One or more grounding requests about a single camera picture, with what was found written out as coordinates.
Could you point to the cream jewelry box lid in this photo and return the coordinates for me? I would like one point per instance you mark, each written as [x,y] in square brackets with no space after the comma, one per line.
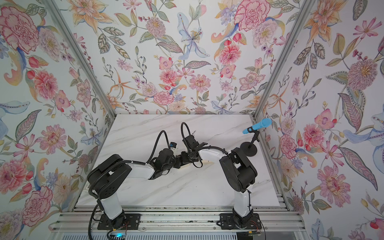
[207,162]

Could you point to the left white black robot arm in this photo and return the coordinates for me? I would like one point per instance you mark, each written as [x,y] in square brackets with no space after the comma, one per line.
[106,179]

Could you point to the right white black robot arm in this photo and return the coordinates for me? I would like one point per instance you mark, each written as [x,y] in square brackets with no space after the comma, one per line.
[240,174]

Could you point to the blue microphone on stand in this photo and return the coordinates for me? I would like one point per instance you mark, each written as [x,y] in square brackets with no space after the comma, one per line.
[255,132]

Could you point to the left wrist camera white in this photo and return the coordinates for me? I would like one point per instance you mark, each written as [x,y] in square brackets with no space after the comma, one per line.
[173,146]

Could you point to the aluminium mounting rail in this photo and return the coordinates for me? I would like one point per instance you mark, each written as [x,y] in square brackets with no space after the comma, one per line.
[182,219]

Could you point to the right aluminium corner post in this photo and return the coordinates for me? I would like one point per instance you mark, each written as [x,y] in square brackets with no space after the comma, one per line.
[266,88]

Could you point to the aluminium corner post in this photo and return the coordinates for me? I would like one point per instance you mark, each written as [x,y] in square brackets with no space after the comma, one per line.
[266,88]
[63,27]

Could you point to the left aluminium corner post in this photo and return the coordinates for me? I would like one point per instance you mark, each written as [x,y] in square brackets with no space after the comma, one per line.
[63,27]

